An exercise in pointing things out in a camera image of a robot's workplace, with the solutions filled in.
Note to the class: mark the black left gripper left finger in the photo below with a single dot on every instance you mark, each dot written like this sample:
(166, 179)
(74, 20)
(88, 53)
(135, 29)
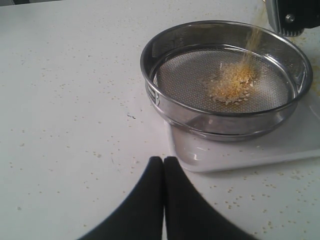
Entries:
(140, 216)

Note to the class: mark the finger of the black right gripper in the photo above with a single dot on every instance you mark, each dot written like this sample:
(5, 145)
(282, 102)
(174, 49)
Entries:
(289, 18)

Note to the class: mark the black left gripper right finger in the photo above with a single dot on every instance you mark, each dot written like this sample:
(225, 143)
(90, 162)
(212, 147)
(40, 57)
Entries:
(188, 216)

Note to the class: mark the white coarse grain pile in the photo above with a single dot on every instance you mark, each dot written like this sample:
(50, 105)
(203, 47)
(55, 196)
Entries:
(233, 83)

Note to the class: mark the round stainless steel sieve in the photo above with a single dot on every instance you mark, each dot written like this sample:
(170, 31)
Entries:
(177, 63)

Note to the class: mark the white square plastic tray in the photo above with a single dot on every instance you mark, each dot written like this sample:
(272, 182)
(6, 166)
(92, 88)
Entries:
(298, 138)

